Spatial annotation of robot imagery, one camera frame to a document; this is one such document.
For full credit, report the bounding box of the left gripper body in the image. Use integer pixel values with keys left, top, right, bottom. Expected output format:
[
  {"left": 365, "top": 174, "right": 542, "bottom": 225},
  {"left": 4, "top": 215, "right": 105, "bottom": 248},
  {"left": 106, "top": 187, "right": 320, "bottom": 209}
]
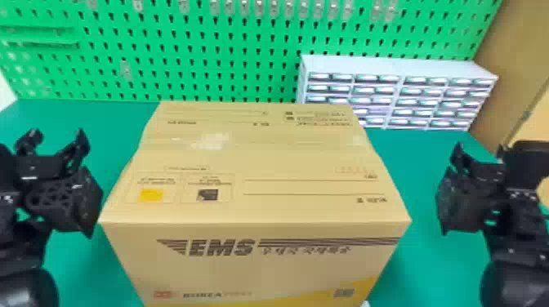
[{"left": 0, "top": 188, "right": 51, "bottom": 256}]

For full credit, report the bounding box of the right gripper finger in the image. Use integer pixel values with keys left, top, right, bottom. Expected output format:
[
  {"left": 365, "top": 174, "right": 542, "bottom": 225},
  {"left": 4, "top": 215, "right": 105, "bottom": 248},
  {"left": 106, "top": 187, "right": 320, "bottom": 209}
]
[
  {"left": 435, "top": 166, "right": 493, "bottom": 236},
  {"left": 449, "top": 143, "right": 508, "bottom": 186}
]

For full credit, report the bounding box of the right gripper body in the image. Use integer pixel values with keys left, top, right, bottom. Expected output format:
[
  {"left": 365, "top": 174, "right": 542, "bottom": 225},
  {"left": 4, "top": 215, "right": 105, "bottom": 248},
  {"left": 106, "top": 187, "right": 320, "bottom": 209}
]
[{"left": 484, "top": 187, "right": 547, "bottom": 259}]

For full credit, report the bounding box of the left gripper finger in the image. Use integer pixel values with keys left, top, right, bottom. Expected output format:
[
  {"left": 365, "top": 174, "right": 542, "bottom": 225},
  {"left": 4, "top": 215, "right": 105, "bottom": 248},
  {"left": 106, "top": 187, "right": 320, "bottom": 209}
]
[
  {"left": 15, "top": 127, "right": 92, "bottom": 183},
  {"left": 25, "top": 166, "right": 105, "bottom": 239}
]

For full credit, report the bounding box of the cardboard box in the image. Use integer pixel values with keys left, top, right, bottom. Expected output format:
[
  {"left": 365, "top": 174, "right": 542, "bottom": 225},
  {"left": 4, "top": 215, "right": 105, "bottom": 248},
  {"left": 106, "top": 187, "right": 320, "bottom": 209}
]
[{"left": 97, "top": 100, "right": 413, "bottom": 307}]

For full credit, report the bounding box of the white drawer cabinet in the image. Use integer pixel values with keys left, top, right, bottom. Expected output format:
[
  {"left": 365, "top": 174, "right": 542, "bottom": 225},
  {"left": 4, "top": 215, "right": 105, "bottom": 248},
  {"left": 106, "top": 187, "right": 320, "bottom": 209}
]
[
  {"left": 386, "top": 60, "right": 499, "bottom": 131},
  {"left": 296, "top": 54, "right": 404, "bottom": 129}
]

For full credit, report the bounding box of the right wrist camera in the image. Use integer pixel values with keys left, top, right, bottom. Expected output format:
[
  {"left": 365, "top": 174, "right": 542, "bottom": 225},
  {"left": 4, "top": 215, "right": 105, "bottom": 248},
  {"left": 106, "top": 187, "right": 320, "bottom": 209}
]
[{"left": 497, "top": 140, "right": 549, "bottom": 192}]

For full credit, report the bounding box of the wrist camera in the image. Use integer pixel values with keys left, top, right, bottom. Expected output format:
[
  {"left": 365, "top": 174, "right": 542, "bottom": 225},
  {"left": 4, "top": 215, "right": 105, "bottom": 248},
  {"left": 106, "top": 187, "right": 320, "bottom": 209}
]
[
  {"left": 0, "top": 143, "right": 20, "bottom": 193},
  {"left": 497, "top": 140, "right": 549, "bottom": 192}
]

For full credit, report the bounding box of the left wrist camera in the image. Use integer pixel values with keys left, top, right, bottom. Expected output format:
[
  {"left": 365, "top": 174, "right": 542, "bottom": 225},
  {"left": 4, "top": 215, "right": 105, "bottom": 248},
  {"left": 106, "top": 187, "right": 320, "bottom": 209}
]
[{"left": 0, "top": 143, "right": 20, "bottom": 193}]

